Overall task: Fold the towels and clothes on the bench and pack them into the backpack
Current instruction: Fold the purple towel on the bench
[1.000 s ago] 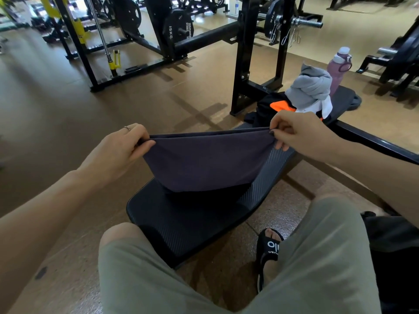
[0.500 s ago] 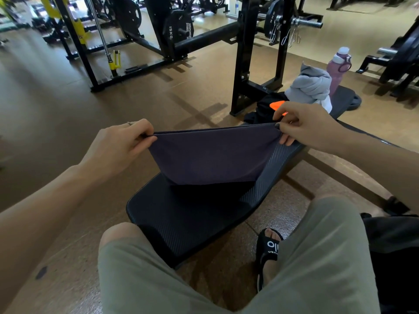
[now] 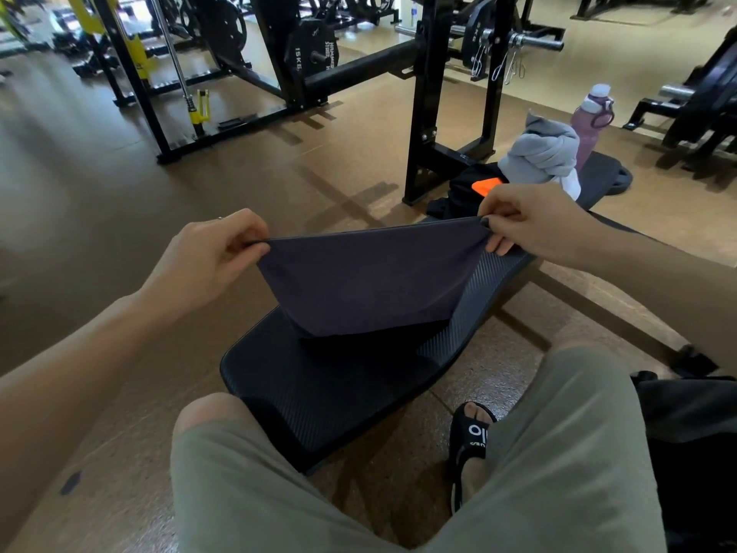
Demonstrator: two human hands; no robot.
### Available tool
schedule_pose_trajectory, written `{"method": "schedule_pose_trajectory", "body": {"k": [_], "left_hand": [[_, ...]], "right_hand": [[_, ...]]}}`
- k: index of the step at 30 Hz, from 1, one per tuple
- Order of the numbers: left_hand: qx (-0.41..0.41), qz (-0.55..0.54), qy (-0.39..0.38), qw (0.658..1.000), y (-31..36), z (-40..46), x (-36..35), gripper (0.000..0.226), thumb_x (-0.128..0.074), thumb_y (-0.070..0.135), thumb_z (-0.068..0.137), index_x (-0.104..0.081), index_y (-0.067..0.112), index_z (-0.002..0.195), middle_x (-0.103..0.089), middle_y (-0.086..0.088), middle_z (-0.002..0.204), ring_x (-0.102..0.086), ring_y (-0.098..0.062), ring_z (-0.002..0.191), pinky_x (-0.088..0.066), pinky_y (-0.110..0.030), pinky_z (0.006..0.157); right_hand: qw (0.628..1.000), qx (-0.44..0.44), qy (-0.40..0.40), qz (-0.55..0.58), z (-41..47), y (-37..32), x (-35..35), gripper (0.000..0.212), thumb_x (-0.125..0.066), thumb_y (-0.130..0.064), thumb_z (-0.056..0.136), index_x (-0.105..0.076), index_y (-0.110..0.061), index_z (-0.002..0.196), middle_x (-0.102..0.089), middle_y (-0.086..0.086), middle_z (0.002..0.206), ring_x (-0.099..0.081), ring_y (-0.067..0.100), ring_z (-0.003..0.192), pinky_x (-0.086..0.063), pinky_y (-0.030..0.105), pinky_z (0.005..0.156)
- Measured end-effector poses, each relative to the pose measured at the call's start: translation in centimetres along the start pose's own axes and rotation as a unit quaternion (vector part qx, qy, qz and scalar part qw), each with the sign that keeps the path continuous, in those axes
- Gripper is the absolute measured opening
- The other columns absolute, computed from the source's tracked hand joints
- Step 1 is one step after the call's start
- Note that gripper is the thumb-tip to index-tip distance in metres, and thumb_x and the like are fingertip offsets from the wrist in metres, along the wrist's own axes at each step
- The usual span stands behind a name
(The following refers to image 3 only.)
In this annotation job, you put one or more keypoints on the person's right hand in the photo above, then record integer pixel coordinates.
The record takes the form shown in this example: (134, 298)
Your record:
(547, 224)

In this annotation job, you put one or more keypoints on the person's left hand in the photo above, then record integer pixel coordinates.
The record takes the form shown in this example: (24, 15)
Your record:
(201, 259)

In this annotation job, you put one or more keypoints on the white towel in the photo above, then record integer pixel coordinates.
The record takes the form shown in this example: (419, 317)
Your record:
(570, 184)

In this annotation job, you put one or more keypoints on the grey yoga fitness towel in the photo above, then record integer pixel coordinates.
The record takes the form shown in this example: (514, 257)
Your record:
(538, 152)

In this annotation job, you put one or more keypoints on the black orange jacket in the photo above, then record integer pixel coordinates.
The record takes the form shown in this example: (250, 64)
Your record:
(460, 195)

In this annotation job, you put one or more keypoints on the pink water bottle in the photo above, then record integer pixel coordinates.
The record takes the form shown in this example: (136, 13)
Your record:
(584, 132)

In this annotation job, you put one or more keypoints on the purple towel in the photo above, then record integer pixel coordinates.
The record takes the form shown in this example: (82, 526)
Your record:
(374, 276)

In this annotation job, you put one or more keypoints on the dark grey backpack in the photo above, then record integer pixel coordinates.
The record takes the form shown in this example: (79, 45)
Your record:
(691, 454)

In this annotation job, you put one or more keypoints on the person's left forearm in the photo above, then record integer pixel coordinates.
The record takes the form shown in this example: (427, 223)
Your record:
(57, 385)

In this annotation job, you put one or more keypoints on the person's right forearm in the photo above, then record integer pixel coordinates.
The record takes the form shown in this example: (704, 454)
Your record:
(662, 282)

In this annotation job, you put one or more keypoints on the person's left leg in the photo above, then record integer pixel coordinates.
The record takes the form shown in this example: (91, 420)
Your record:
(207, 411)

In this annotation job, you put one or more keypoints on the small black weight plate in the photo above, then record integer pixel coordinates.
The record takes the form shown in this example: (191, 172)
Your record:
(619, 181)

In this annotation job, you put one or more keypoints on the yellow safety catch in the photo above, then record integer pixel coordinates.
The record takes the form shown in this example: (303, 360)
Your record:
(200, 112)

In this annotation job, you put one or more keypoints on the black ribbed bench pad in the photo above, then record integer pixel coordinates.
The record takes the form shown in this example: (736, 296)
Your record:
(322, 385)

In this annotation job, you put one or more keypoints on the rack of black weight plates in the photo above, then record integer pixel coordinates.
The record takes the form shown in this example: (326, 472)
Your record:
(708, 103)

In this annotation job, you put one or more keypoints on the yellow black gym machine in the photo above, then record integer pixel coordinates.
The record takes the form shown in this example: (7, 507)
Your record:
(135, 57)

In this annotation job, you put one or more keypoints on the black right slipper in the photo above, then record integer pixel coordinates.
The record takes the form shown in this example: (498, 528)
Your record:
(472, 434)

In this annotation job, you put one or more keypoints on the black exercise machine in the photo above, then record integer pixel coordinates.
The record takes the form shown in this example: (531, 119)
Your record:
(633, 5)

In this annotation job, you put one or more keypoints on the black weight plate white print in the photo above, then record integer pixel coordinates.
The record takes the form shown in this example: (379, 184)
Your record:
(311, 48)

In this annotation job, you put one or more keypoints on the black power rack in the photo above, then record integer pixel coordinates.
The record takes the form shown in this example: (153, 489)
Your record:
(357, 69)

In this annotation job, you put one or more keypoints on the black steel bench frame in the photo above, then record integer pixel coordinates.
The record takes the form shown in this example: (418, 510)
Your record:
(426, 138)

